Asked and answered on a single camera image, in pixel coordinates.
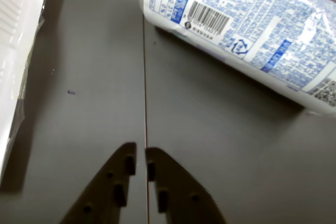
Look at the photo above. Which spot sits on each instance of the white packaged sandwich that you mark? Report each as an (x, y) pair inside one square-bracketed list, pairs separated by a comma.
[(13, 51)]

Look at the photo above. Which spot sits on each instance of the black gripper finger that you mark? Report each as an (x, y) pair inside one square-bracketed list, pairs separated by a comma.
[(105, 190), (183, 197)]

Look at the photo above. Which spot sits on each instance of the white blue Milkis can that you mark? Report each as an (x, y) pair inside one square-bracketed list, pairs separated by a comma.
[(236, 24)]

